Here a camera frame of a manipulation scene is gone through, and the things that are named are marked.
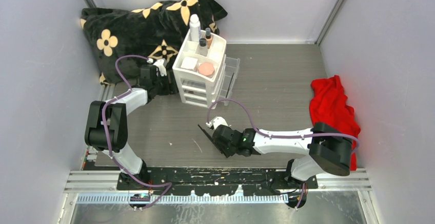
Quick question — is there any clear drawer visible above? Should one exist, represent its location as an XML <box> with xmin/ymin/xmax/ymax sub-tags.
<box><xmin>216</xmin><ymin>56</ymin><xmax>240</xmax><ymax>100</ymax></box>

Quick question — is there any beige foundation bottle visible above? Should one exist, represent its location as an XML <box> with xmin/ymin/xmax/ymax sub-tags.
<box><xmin>205</xmin><ymin>28</ymin><xmax>213</xmax><ymax>49</ymax></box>

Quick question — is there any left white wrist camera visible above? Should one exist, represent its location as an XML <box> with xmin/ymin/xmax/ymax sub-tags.
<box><xmin>153</xmin><ymin>58</ymin><xmax>167</xmax><ymax>76</ymax></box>

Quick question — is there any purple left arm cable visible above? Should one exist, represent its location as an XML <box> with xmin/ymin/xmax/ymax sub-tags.
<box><xmin>101</xmin><ymin>54</ymin><xmax>174</xmax><ymax>211</ymax></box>

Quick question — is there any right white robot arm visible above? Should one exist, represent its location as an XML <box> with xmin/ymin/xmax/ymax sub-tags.
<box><xmin>206</xmin><ymin>117</ymin><xmax>355</xmax><ymax>189</ymax></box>

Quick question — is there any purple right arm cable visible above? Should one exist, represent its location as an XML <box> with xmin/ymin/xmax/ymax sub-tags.
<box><xmin>206</xmin><ymin>98</ymin><xmax>360</xmax><ymax>210</ymax></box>

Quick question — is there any white plastic drawer organizer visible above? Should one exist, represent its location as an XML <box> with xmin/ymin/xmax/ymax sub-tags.
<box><xmin>172</xmin><ymin>31</ymin><xmax>227</xmax><ymax>108</ymax></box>

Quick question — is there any white spray bottle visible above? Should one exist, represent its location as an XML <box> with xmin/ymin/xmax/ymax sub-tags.
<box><xmin>189</xmin><ymin>14</ymin><xmax>201</xmax><ymax>42</ymax></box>

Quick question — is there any black cap clear bottle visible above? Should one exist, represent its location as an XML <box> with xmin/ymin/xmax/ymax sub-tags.
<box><xmin>197</xmin><ymin>38</ymin><xmax>208</xmax><ymax>56</ymax></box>

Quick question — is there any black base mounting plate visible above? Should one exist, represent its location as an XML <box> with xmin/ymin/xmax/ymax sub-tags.
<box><xmin>116</xmin><ymin>167</ymin><xmax>302</xmax><ymax>196</ymax></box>

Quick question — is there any small cream box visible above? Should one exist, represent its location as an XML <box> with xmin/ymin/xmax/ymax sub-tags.
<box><xmin>180</xmin><ymin>56</ymin><xmax>199</xmax><ymax>72</ymax></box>

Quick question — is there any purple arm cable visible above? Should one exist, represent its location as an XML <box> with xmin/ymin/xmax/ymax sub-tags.
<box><xmin>206</xmin><ymin>98</ymin><xmax>360</xmax><ymax>210</ymax></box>
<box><xmin>101</xmin><ymin>54</ymin><xmax>174</xmax><ymax>211</ymax></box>

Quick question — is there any red cloth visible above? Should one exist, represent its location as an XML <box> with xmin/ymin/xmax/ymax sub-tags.
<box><xmin>309</xmin><ymin>75</ymin><xmax>361</xmax><ymax>172</ymax></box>

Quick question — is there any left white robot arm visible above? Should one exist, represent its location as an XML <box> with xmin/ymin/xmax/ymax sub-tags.
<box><xmin>84</xmin><ymin>59</ymin><xmax>170</xmax><ymax>190</ymax></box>

